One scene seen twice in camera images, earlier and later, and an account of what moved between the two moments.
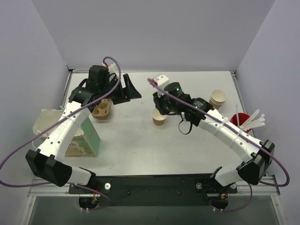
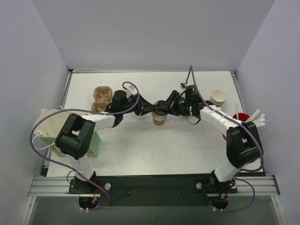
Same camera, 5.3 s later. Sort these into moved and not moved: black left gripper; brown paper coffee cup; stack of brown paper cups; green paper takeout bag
Moved: black left gripper
Not moved: brown paper coffee cup; green paper takeout bag; stack of brown paper cups
